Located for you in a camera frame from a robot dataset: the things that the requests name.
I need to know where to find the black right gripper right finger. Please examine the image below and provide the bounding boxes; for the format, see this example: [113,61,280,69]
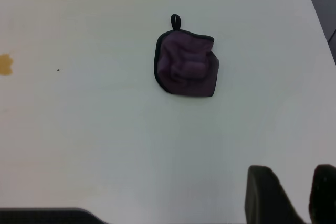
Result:
[308,164,336,224]

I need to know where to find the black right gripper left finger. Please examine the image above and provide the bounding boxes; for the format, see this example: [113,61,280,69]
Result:
[245,165,308,224]

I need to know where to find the purple cloth with black trim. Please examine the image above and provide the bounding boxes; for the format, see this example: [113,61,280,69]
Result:
[153,13,221,98]

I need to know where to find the brown coffee spill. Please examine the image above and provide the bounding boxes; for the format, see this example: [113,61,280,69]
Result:
[0,54,14,76]

